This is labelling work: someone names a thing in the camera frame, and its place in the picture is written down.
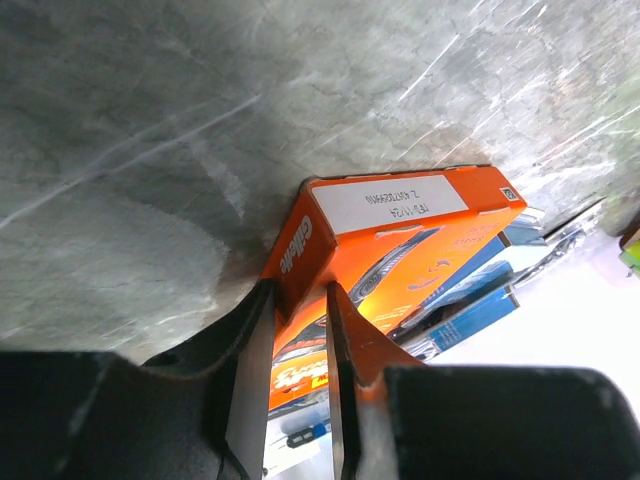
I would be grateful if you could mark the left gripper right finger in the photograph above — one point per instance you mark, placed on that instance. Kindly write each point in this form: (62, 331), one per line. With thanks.
(393, 417)

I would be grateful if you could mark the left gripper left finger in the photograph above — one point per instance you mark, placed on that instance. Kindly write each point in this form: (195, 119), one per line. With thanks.
(195, 411)

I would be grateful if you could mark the blue razor blister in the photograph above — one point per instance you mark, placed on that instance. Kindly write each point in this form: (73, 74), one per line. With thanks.
(480, 260)
(300, 440)

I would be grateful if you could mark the orange razor box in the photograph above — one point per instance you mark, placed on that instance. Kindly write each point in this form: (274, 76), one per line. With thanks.
(390, 240)

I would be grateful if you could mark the green black razor box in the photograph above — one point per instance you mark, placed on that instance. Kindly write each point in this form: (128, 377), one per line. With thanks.
(630, 256)

